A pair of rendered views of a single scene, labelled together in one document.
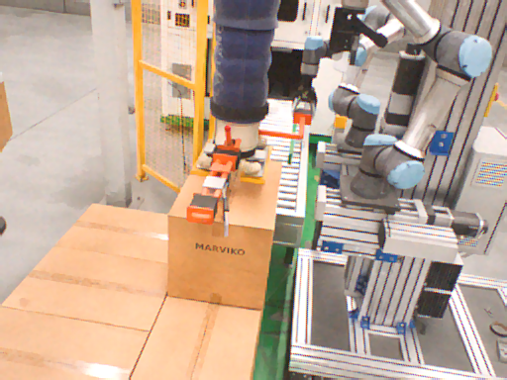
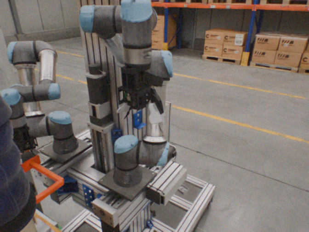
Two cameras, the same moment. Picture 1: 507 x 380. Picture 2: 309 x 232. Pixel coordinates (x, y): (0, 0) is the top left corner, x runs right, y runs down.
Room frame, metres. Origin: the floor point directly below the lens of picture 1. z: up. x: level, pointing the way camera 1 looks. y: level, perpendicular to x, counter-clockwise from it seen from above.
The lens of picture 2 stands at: (0.98, 0.32, 1.89)
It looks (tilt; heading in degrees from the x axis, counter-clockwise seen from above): 28 degrees down; 299
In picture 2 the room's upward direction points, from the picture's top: straight up
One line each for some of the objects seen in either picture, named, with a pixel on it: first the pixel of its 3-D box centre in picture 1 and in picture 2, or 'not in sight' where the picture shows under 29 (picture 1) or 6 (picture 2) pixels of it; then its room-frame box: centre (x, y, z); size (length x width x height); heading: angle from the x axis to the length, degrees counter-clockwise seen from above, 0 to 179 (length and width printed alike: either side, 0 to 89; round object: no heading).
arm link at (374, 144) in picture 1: (379, 152); (127, 150); (1.56, -0.46, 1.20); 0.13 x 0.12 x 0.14; 21
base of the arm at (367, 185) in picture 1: (371, 178); (127, 169); (1.56, -0.46, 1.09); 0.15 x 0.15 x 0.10
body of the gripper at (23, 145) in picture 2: (307, 87); (22, 137); (1.92, -0.19, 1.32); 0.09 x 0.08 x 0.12; 176
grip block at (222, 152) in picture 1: (226, 157); not in sight; (1.42, 0.11, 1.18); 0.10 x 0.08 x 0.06; 86
